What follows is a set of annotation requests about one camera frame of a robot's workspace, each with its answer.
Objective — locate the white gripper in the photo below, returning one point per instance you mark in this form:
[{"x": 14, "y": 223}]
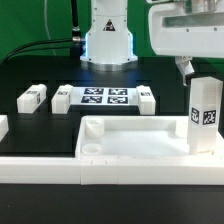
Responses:
[{"x": 184, "y": 28}]

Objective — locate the white desk top tray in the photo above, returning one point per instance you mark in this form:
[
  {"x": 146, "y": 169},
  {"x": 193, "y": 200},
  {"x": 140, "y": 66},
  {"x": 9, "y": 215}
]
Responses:
[{"x": 141, "y": 136}]

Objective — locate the fiducial marker sheet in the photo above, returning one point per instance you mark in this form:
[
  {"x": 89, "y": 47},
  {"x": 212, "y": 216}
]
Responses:
[{"x": 104, "y": 96}]

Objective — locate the white front fence bar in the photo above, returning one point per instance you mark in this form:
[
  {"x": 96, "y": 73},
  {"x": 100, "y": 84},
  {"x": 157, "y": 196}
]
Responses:
[{"x": 187, "y": 170}]

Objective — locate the white fence bar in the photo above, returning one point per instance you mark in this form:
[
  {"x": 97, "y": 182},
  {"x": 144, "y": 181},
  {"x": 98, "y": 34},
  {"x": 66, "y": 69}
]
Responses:
[
  {"x": 3, "y": 126},
  {"x": 187, "y": 170}
]

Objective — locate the white left fence bar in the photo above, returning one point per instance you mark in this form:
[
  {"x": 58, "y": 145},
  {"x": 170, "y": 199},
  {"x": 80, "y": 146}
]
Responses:
[{"x": 3, "y": 126}]

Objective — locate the black cable connector post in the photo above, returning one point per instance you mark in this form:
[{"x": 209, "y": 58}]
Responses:
[{"x": 77, "y": 48}]

